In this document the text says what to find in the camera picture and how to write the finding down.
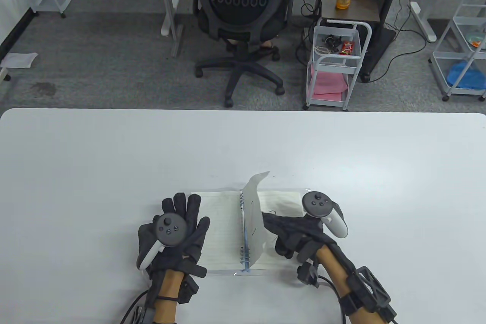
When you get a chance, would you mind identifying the person's right hand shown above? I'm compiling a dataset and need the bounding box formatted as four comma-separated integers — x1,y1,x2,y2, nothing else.
261,212,339,264

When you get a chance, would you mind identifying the person's left hand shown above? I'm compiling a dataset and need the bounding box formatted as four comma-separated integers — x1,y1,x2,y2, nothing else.
137,193,211,281

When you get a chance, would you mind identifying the white spiral notebook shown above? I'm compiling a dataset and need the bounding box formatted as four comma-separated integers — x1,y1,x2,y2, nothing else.
190,171,312,277

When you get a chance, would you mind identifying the person's right forearm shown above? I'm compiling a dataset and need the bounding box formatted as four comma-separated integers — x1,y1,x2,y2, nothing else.
315,242,380,324

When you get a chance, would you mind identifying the person's left forearm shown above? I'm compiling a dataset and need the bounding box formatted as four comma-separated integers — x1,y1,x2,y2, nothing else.
150,269,183,324

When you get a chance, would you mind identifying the grey white left controller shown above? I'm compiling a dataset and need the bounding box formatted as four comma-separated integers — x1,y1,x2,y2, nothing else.
137,213,186,270

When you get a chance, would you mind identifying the grey white controller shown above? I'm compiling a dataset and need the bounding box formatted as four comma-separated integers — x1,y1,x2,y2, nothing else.
301,190,348,239
137,213,186,270

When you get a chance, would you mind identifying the grey white right controller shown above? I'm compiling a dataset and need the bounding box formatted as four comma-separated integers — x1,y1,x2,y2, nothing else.
301,190,348,239

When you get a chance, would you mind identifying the black right wrist sensor box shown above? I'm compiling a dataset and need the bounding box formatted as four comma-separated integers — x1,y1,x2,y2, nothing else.
296,259,319,287

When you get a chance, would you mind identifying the black wrist sensor box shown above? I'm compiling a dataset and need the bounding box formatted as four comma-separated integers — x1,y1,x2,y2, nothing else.
296,259,319,287
178,277,200,303

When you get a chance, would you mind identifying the black left wrist sensor box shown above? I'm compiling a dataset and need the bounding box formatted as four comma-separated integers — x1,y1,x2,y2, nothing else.
178,277,200,303

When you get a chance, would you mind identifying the pink cloth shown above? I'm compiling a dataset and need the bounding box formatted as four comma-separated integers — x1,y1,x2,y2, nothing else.
309,65,349,96

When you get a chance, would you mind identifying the small white rolling cart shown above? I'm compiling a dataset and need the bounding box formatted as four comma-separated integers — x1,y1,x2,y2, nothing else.
304,18,372,112

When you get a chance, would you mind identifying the black office chair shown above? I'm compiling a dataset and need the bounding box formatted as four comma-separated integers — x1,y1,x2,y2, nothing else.
189,0,293,108

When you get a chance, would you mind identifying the white desk leg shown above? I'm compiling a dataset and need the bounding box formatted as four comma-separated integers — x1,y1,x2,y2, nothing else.
409,0,456,43
154,0,185,58

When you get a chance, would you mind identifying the blue plastic bag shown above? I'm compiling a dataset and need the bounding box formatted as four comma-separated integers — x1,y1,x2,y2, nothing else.
446,59,486,89

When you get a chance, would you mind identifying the dark wooden side table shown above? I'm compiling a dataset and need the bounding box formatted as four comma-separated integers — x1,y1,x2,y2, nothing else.
321,0,397,83

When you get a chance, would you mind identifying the white paper on floor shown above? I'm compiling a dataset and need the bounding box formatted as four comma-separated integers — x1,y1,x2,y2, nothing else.
0,52,38,69

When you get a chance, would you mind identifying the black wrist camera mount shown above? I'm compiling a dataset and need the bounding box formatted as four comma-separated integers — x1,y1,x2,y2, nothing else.
338,266,397,324

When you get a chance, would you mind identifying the black left glove cable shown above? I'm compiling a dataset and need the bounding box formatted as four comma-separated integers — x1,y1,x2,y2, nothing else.
120,290,152,324

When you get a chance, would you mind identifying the black floor cable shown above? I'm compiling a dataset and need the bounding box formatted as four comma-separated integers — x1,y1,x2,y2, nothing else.
364,0,428,83

